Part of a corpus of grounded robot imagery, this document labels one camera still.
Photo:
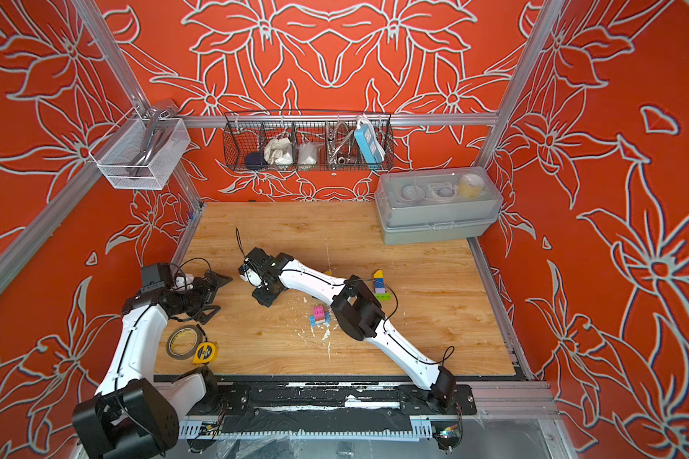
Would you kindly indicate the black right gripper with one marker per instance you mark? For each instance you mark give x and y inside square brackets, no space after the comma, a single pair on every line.
[264,301]

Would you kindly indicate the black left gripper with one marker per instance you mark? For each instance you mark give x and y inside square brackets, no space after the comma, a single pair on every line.
[207,293]

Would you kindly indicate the light blue lego plate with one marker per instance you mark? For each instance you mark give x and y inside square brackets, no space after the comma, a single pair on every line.
[317,321]

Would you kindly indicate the pink lego brick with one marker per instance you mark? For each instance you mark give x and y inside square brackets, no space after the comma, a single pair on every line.
[318,313]

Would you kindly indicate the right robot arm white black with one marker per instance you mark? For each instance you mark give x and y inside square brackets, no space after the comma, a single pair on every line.
[357,310]

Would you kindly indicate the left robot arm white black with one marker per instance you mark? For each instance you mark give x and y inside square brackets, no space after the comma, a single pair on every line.
[128,417]

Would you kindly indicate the yellow tape measure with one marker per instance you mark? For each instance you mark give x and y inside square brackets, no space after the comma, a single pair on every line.
[205,353]

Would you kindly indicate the tape roll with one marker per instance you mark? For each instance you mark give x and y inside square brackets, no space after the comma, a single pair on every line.
[183,342]

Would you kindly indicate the white crumpled bag in basket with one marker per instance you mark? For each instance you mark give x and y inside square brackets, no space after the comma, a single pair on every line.
[279,152]

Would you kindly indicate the light blue box in basket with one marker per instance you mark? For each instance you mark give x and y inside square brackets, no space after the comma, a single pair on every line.
[371,149]

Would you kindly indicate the grey plastic storage box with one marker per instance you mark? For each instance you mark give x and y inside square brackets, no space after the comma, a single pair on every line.
[436,205]

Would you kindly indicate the metal tongs in bin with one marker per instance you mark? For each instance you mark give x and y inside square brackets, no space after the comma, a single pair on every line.
[157,141]

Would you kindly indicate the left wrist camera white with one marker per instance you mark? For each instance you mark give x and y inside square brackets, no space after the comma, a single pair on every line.
[183,283]

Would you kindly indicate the black wire wall basket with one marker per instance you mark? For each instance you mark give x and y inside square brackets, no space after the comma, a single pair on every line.
[317,146]

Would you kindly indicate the aluminium rear rail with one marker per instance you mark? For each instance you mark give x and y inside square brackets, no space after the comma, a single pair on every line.
[396,120]

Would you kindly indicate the clear plastic wall bin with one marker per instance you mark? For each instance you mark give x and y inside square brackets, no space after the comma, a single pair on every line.
[114,158]

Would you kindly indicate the aluminium frame rail left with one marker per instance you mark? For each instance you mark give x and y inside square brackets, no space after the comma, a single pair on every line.
[30,241]

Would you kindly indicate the aluminium frame post left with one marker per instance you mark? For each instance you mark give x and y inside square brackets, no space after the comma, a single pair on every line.
[95,24]

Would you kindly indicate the aluminium frame post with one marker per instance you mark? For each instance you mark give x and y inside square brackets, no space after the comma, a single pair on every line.
[534,45]
[95,24]

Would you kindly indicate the aluminium frame post right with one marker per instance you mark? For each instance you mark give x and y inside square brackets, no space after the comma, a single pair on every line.
[534,45]

